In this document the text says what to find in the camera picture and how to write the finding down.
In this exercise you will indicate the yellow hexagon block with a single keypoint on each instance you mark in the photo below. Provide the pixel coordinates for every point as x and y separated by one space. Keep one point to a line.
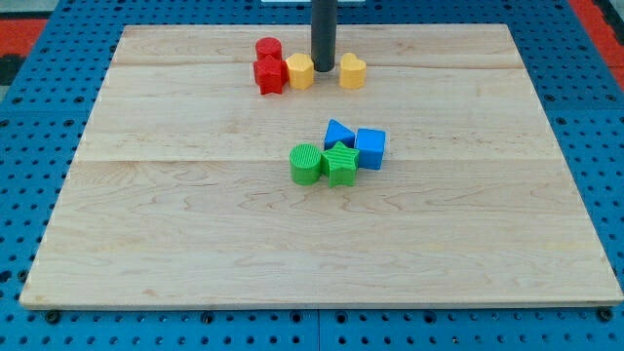
301 71

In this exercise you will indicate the green star block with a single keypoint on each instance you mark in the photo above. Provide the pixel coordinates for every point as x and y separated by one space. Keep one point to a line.
340 164

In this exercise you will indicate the red star block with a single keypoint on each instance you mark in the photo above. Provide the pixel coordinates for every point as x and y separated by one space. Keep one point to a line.
271 75

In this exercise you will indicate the green cylinder block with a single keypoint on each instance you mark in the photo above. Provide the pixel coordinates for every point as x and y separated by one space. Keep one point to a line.
305 164

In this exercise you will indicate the blue triangle block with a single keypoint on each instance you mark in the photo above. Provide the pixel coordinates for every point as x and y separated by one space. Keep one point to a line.
336 132

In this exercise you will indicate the blue cube block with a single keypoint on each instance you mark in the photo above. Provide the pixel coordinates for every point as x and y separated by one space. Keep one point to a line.
371 146

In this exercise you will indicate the yellow heart block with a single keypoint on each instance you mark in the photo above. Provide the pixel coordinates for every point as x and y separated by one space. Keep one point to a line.
353 71

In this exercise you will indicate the wooden board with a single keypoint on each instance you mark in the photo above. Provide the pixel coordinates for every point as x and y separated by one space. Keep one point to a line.
180 195

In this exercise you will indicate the red cylinder block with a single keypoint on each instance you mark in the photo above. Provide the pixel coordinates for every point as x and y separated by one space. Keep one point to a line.
268 47

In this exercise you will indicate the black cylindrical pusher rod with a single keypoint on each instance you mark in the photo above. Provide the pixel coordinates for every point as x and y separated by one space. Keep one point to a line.
323 34

